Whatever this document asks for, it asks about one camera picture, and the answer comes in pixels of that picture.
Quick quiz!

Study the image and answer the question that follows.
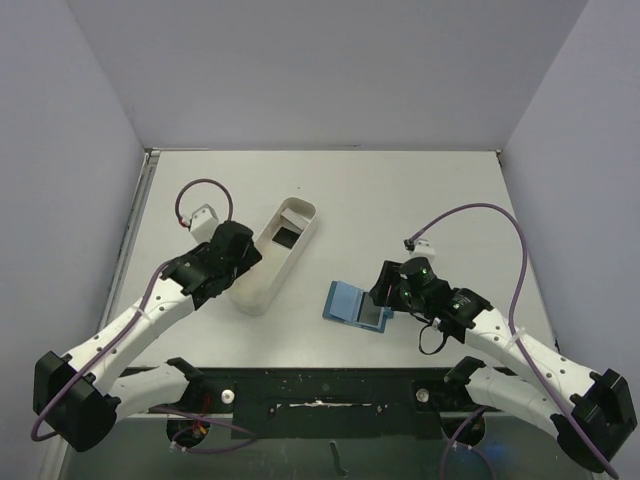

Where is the grey magnetic stripe card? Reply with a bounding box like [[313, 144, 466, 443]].
[[357, 295, 386, 330]]

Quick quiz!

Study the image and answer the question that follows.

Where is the blue card holder wallet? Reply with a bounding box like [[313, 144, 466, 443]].
[[322, 281, 394, 333]]

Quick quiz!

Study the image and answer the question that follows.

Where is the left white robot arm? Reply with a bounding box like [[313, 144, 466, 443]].
[[30, 220, 262, 452]]

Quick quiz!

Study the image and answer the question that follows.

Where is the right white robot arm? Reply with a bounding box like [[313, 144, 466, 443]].
[[369, 257, 637, 473]]

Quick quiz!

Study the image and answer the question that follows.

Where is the white oblong plastic tray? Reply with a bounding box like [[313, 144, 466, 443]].
[[228, 197, 317, 316]]

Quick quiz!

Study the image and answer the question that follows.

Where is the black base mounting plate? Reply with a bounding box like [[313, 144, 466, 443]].
[[142, 367, 506, 441]]

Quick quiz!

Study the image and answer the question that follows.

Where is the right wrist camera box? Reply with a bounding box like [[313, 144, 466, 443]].
[[404, 238, 436, 261]]

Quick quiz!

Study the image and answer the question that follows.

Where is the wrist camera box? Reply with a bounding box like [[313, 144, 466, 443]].
[[404, 238, 436, 261], [189, 204, 219, 244]]

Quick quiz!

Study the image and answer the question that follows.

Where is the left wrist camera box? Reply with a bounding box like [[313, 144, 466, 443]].
[[189, 204, 219, 244]]

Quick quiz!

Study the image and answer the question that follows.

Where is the right black loop cable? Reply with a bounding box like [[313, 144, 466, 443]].
[[418, 322, 450, 357]]

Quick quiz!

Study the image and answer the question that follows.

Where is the aluminium frame rail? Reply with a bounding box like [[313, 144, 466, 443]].
[[91, 148, 161, 340]]

